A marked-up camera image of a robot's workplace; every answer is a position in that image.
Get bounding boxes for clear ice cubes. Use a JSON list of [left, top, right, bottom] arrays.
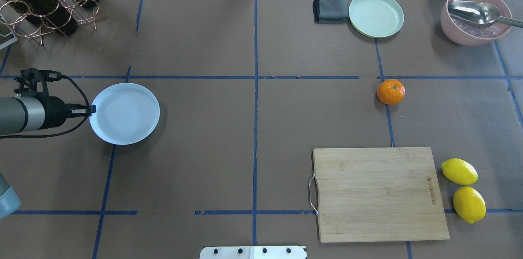
[[451, 17, 501, 39]]

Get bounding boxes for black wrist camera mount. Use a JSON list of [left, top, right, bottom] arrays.
[[14, 68, 63, 98]]

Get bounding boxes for yellow lemon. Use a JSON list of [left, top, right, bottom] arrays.
[[441, 158, 478, 186], [452, 186, 486, 224]]

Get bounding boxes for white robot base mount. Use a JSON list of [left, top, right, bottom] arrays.
[[199, 246, 308, 259]]

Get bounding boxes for copper wire wine rack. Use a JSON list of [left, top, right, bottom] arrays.
[[1, 0, 107, 45]]

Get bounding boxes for light green plate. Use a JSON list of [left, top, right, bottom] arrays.
[[348, 0, 404, 39]]

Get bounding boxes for upper yellow lemon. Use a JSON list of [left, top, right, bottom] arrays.
[[441, 158, 478, 186]]

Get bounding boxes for pink bowl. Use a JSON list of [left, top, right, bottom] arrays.
[[440, 0, 512, 46]]

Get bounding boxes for orange mandarin fruit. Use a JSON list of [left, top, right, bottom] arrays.
[[377, 80, 406, 105]]

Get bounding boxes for metal ice scoop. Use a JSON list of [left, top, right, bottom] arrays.
[[447, 0, 523, 28]]

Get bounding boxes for light blue plate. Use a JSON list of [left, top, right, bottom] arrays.
[[89, 83, 161, 145]]

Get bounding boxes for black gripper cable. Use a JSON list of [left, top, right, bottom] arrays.
[[0, 74, 91, 139]]

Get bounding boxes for bamboo cutting board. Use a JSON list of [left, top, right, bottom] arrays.
[[311, 147, 450, 243]]

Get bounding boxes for lower yellow lemon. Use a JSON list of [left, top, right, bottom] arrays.
[[452, 186, 486, 224]]

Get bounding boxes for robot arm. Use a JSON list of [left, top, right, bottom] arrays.
[[0, 96, 97, 136]]

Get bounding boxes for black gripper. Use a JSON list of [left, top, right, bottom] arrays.
[[66, 104, 96, 118]]

